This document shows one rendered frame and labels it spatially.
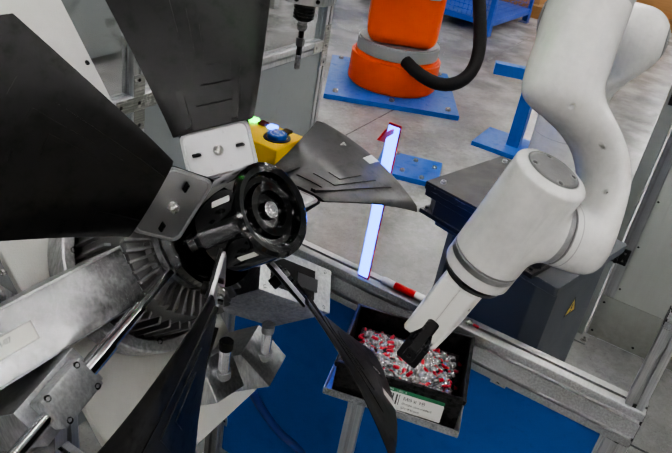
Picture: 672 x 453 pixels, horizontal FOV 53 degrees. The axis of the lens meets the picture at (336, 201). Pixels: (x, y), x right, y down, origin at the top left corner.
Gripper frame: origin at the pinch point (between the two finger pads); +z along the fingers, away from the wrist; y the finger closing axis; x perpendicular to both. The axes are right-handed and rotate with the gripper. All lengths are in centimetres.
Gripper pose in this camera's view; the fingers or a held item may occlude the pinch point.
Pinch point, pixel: (414, 349)
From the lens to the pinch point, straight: 91.3
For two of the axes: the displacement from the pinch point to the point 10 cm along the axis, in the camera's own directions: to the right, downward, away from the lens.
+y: -5.1, 3.3, -7.9
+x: 7.6, 6.1, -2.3
